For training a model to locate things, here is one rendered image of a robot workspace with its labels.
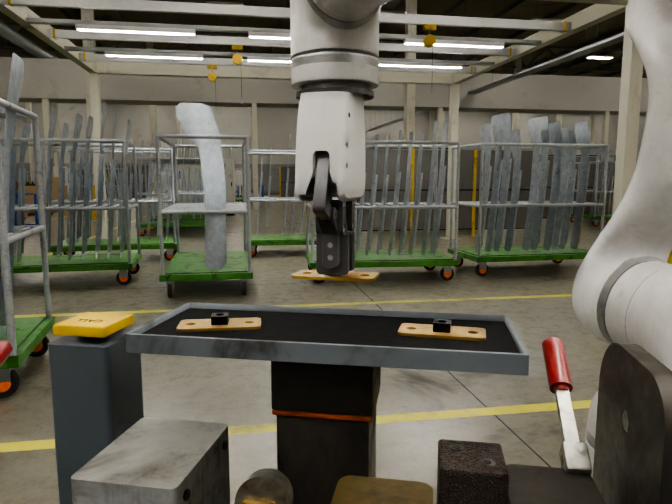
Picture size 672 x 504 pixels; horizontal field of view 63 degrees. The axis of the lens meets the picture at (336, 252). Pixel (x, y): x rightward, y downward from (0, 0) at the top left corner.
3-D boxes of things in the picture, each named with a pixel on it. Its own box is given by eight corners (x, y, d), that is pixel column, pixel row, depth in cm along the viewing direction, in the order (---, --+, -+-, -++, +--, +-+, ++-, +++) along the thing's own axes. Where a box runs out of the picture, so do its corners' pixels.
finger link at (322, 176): (323, 129, 52) (333, 175, 56) (305, 185, 47) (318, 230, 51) (335, 129, 52) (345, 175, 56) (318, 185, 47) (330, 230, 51)
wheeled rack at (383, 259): (310, 284, 686) (309, 139, 662) (305, 271, 784) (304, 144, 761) (458, 281, 708) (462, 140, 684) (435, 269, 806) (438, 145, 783)
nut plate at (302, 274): (289, 278, 55) (289, 266, 55) (301, 272, 58) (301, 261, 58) (373, 282, 53) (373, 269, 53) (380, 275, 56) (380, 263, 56)
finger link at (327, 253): (317, 205, 54) (318, 273, 55) (308, 207, 51) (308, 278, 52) (349, 206, 53) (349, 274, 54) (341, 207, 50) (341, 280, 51)
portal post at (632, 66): (613, 290, 653) (633, -2, 610) (594, 284, 688) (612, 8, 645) (640, 289, 659) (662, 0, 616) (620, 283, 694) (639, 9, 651)
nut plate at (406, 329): (396, 335, 54) (397, 323, 54) (402, 325, 58) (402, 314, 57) (485, 341, 52) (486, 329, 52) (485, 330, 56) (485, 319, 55)
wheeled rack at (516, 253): (476, 277, 735) (481, 142, 711) (446, 266, 832) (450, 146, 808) (602, 272, 772) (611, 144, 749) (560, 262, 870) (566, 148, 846)
